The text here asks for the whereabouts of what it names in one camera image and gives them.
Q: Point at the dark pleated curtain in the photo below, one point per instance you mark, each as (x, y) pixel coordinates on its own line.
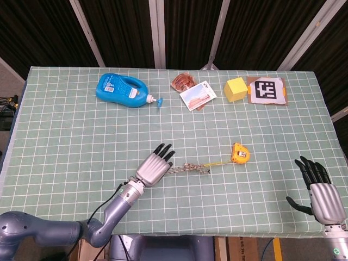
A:
(127, 27)

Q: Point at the white partition post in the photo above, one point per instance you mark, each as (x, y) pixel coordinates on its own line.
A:
(307, 35)
(157, 34)
(340, 114)
(217, 35)
(87, 32)

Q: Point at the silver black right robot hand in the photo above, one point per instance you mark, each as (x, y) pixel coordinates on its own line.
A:
(326, 201)

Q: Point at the brown patterned snack packet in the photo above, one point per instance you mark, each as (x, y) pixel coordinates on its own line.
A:
(180, 81)

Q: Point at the landscape photo postcard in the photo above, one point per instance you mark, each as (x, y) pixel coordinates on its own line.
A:
(197, 96)

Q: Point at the green white grid tablecloth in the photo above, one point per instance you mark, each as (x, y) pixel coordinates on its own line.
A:
(81, 136)

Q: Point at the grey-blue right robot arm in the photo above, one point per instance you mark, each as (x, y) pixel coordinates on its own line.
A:
(337, 244)

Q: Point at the brown cardboard box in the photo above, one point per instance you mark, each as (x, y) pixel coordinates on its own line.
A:
(244, 248)

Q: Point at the blue pump dispenser bottle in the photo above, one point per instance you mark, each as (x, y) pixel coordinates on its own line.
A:
(119, 89)

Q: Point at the yellow tape measure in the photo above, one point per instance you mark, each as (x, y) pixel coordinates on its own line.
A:
(240, 155)

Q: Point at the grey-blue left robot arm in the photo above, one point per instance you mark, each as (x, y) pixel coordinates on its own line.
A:
(117, 206)

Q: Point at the yellow cube block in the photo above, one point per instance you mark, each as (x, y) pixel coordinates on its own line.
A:
(236, 89)

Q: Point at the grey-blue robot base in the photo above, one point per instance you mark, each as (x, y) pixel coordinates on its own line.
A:
(163, 248)

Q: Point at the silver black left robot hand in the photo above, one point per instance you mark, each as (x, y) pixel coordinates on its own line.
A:
(152, 170)

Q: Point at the black-white fiducial marker card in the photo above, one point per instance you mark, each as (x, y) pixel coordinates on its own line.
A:
(266, 91)

